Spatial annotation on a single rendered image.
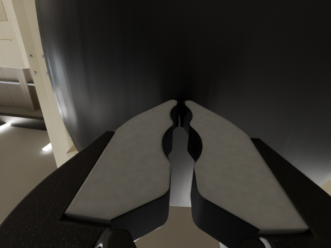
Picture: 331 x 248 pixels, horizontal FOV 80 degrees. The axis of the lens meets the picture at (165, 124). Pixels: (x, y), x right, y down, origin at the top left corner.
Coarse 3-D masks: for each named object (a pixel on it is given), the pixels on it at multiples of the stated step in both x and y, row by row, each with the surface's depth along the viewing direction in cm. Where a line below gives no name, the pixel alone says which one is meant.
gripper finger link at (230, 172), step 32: (192, 128) 9; (224, 128) 9; (224, 160) 7; (256, 160) 7; (192, 192) 7; (224, 192) 6; (256, 192) 6; (224, 224) 6; (256, 224) 5; (288, 224) 5
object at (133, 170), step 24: (144, 120) 9; (168, 120) 9; (120, 144) 8; (144, 144) 8; (168, 144) 9; (96, 168) 7; (120, 168) 7; (144, 168) 7; (168, 168) 7; (96, 192) 6; (120, 192) 6; (144, 192) 6; (168, 192) 6; (72, 216) 5; (96, 216) 5; (120, 216) 5; (144, 216) 6
